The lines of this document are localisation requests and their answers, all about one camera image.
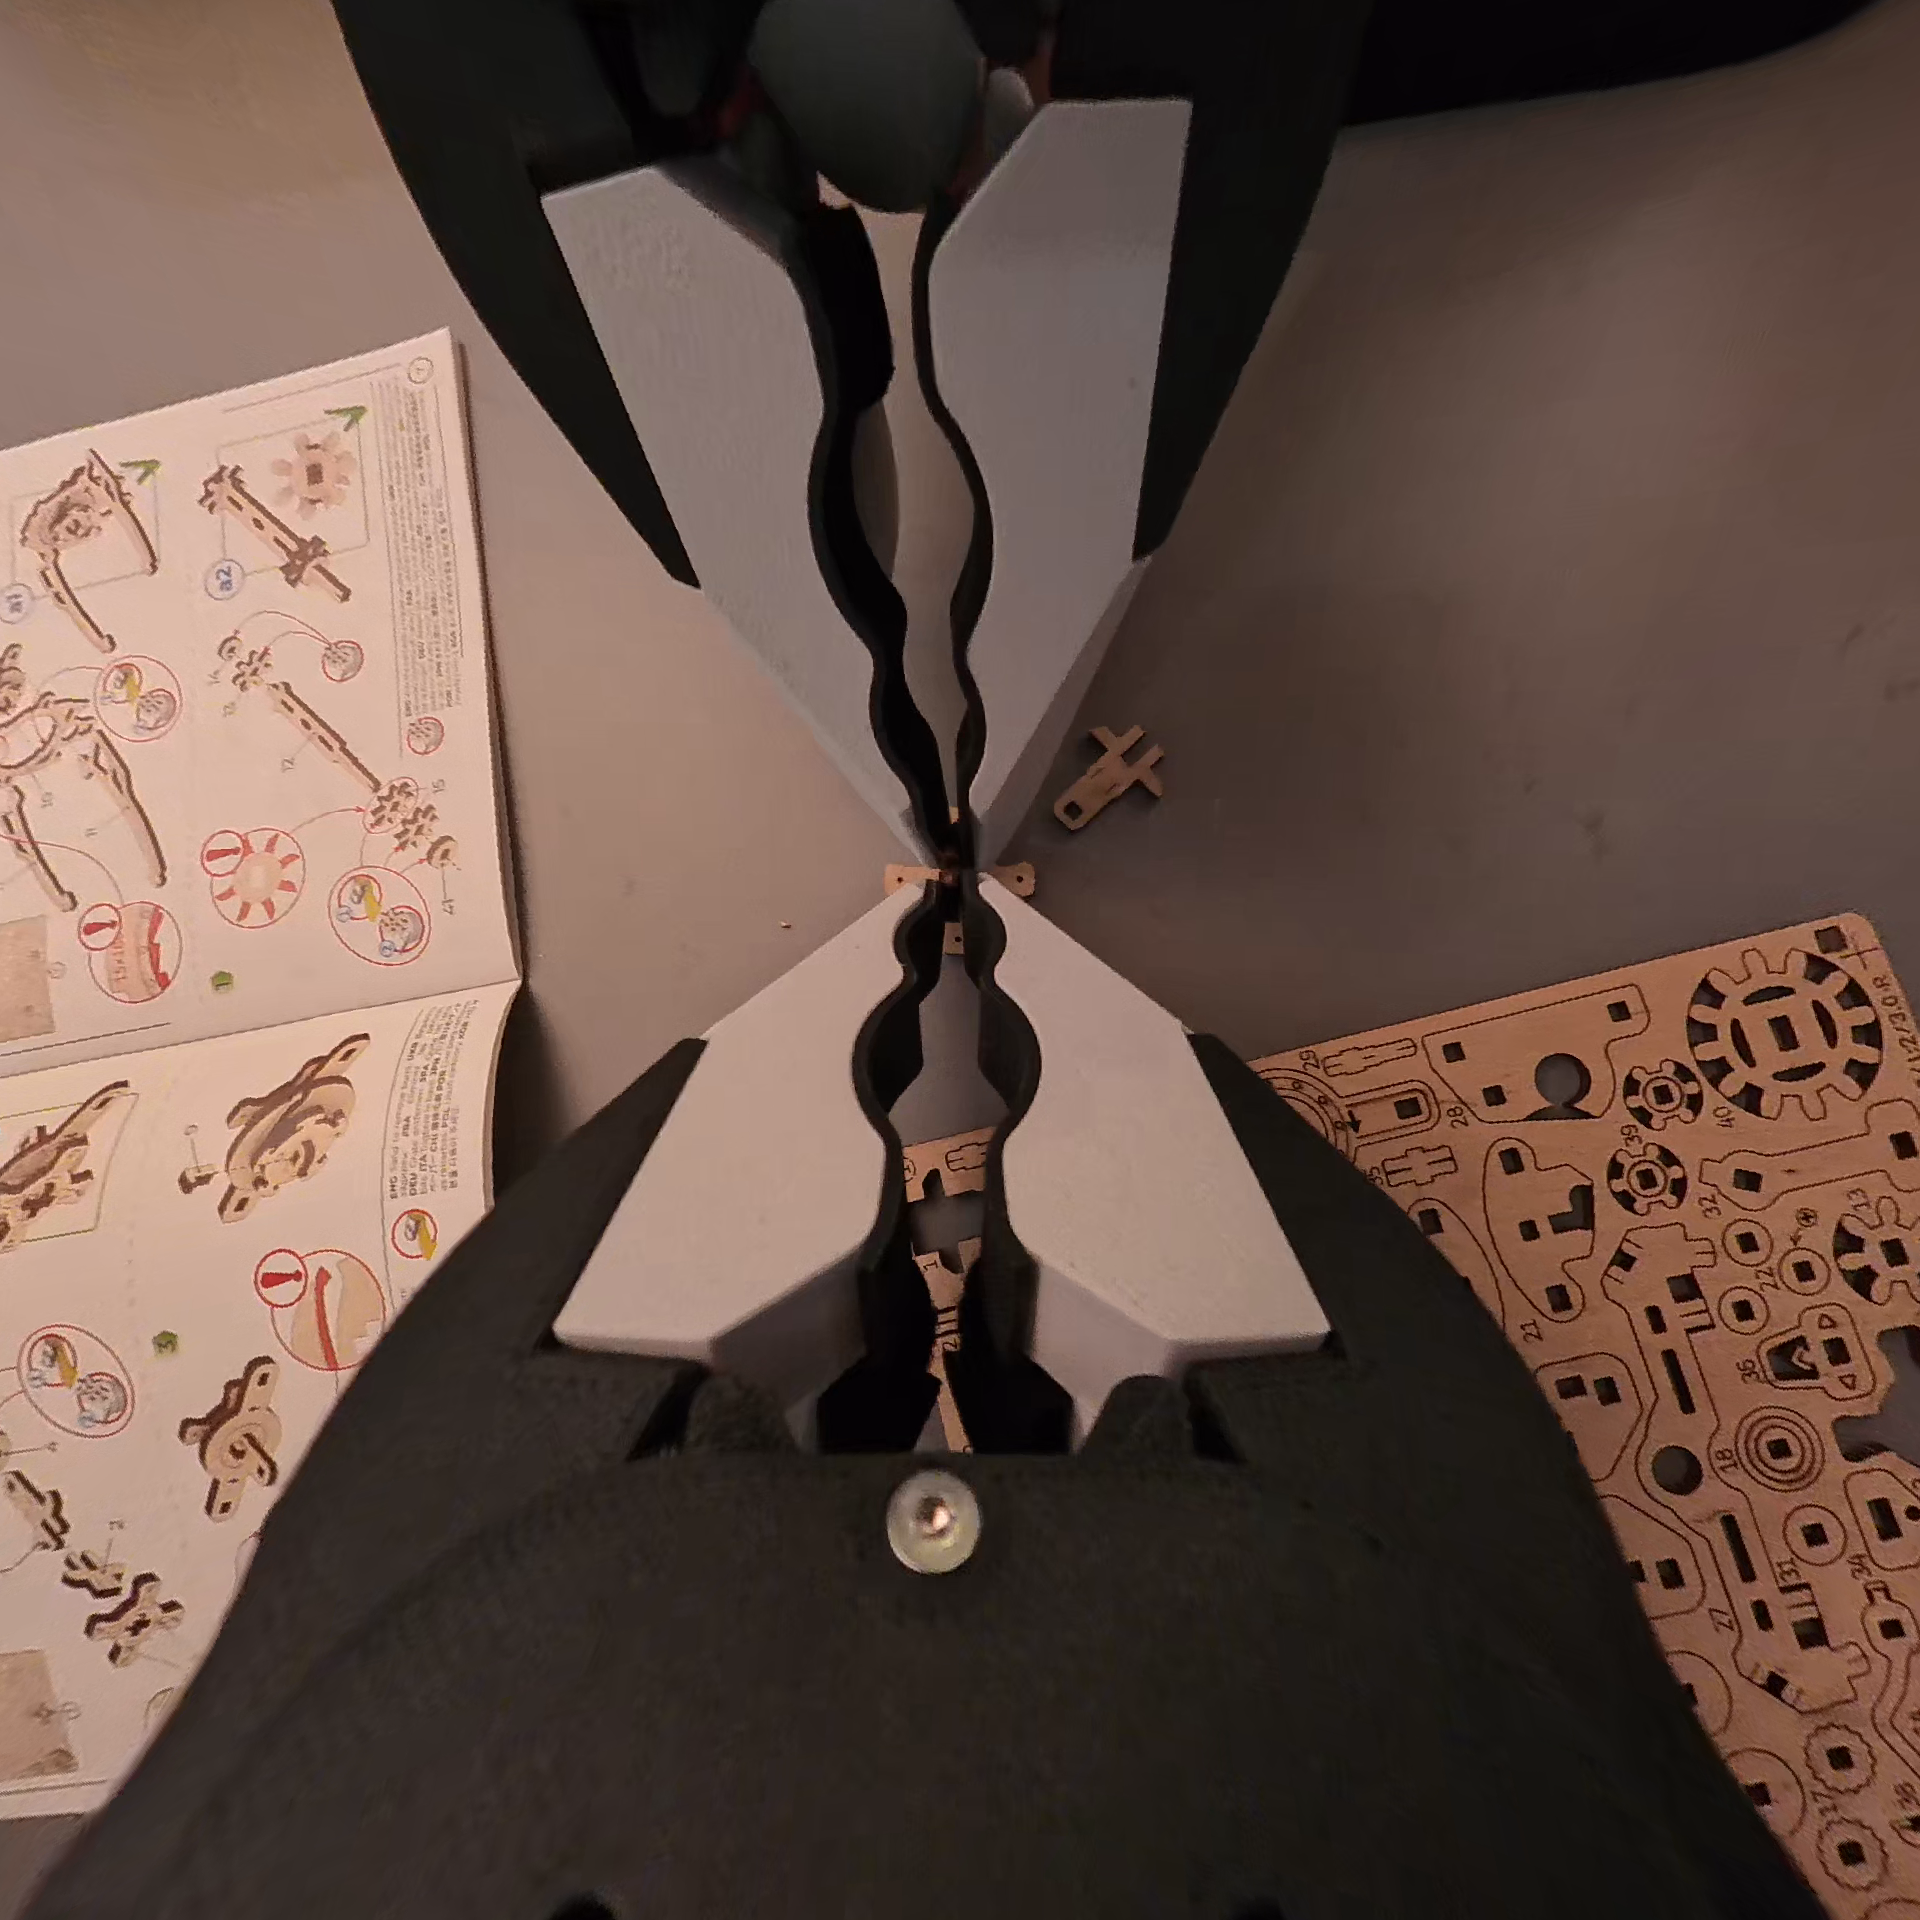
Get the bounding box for illustrated instruction booklet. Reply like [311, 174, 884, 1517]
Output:
[0, 326, 521, 1818]

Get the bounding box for wooden x-shaped part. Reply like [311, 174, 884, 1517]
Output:
[880, 855, 1041, 957]

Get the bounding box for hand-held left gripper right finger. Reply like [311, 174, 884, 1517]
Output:
[960, 880, 1331, 1452]

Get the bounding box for laser-cut wooden parts sheet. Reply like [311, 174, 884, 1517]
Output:
[896, 910, 1920, 1920]

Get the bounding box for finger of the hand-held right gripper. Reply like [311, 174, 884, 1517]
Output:
[537, 166, 967, 845]
[926, 97, 1198, 869]

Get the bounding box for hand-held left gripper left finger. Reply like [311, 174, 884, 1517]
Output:
[551, 881, 964, 1452]

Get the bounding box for small wooden key-shaped part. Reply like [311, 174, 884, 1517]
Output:
[1053, 726, 1164, 833]

